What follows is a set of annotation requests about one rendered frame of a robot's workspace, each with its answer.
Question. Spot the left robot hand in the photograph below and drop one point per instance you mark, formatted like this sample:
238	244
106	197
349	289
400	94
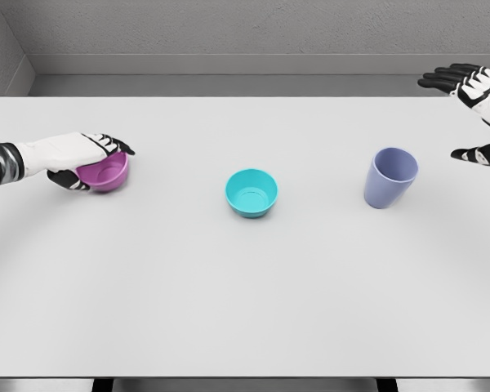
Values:
71	151

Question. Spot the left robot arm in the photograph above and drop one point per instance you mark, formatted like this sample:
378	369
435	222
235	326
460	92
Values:
8	161

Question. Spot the teal plastic bowl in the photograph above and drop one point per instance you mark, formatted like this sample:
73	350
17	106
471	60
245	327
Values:
251	198

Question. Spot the purple plastic bowl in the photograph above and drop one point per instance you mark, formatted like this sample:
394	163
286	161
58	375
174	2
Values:
108	173

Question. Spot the lavender plastic cup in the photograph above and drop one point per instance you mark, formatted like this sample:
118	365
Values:
388	179

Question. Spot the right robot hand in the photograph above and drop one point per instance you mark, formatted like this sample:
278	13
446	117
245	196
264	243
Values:
484	92

